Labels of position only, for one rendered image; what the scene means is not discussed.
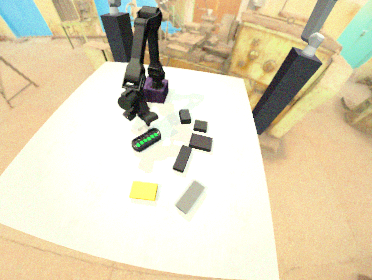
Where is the yellow flat block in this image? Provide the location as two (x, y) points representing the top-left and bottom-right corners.
(129, 181), (158, 201)

